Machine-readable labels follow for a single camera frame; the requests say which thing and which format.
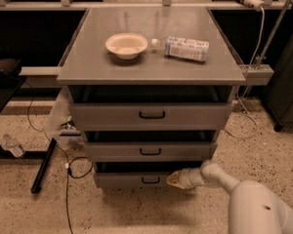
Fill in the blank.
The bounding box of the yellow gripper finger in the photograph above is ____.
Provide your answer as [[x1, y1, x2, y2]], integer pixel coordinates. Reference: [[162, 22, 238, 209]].
[[166, 171, 182, 181], [166, 180, 186, 189]]

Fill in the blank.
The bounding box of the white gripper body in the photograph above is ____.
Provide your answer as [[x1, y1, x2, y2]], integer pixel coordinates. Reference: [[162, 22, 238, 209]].
[[179, 168, 206, 189]]

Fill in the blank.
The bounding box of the grey bottom drawer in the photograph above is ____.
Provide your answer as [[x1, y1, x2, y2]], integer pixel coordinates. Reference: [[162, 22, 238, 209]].
[[94, 161, 202, 188]]

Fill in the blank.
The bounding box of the grey drawer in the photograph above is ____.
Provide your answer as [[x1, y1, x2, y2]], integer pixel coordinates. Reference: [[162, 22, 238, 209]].
[[67, 85, 234, 133], [83, 130, 217, 162], [94, 161, 202, 188]]

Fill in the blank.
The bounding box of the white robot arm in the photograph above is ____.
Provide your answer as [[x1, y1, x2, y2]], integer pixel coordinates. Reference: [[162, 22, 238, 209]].
[[166, 160, 293, 234]]

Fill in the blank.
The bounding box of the grey middle drawer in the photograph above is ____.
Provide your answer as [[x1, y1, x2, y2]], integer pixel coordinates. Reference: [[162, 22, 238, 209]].
[[83, 130, 217, 162]]

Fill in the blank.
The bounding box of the grey drawer cabinet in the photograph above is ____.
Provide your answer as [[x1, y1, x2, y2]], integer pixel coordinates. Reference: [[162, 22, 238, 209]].
[[57, 6, 246, 177]]

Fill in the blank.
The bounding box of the grey top drawer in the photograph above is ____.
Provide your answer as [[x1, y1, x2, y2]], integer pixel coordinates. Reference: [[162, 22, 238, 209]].
[[67, 85, 234, 133]]

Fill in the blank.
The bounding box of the clear plastic bag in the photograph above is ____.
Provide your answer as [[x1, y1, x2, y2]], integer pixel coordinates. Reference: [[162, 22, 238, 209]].
[[44, 90, 82, 150]]

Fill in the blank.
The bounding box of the dark cabinet at right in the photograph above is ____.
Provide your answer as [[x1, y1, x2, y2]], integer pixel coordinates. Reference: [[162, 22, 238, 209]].
[[263, 33, 293, 132]]

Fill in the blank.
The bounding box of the plastic water bottle with label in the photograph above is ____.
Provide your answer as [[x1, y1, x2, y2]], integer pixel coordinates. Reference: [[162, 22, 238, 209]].
[[151, 36, 209, 62]]

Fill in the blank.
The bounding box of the black table leg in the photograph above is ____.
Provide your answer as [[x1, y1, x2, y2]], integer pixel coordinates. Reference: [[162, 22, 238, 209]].
[[30, 138, 57, 194]]

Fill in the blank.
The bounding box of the white paper bowl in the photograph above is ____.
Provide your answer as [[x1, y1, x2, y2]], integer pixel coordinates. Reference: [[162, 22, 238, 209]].
[[105, 33, 148, 59]]

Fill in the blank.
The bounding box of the empty plastic bottle on floor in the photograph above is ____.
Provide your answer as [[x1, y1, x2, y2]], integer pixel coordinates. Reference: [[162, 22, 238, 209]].
[[3, 134, 25, 158]]

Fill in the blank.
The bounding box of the black side table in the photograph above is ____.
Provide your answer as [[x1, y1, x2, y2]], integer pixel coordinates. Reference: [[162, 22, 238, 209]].
[[0, 58, 26, 112]]

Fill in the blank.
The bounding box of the black floor cable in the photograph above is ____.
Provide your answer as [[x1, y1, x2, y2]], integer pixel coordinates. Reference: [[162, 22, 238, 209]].
[[23, 81, 94, 234]]

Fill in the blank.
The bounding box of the white power cable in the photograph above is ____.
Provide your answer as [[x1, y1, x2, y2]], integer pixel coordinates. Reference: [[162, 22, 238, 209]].
[[224, 5, 267, 140]]

